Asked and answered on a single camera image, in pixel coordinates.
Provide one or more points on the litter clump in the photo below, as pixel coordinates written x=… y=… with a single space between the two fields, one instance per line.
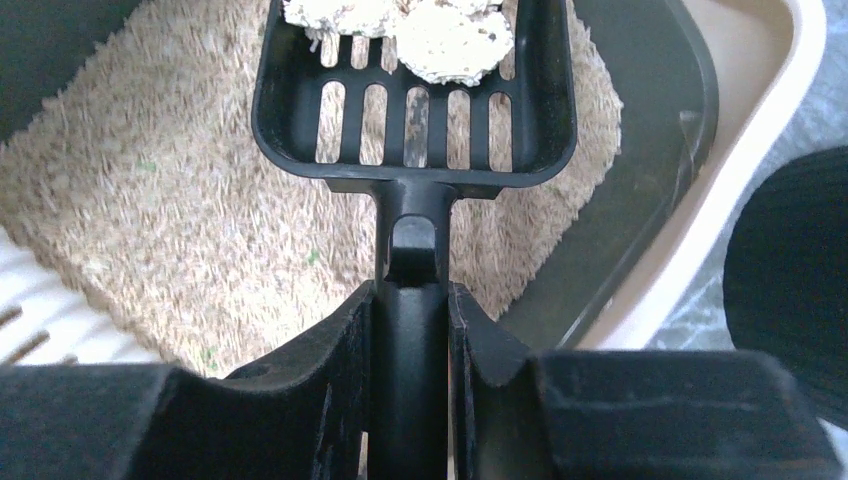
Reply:
x=366 y=18
x=453 y=41

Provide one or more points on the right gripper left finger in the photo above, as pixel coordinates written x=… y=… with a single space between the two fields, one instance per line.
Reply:
x=295 y=413

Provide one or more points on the cat litter pile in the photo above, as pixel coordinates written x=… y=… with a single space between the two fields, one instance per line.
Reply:
x=142 y=183

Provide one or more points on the black litter scoop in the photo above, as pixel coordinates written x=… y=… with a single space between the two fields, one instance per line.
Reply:
x=420 y=383

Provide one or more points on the black trash bin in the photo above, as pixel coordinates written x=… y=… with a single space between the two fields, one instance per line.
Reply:
x=785 y=276

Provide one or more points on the beige litter box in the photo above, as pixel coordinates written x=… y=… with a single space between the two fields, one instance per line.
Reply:
x=609 y=243

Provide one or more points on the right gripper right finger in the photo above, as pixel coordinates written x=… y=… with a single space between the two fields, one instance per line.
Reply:
x=576 y=414

